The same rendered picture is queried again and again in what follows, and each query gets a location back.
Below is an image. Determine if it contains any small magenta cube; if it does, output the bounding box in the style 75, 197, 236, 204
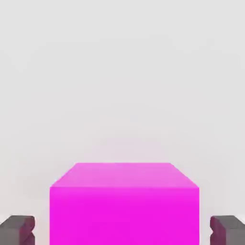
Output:
49, 162, 200, 245

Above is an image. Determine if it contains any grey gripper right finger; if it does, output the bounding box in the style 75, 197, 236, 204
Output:
210, 215, 245, 245

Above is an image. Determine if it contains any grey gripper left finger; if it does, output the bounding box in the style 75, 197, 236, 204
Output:
0, 215, 36, 245

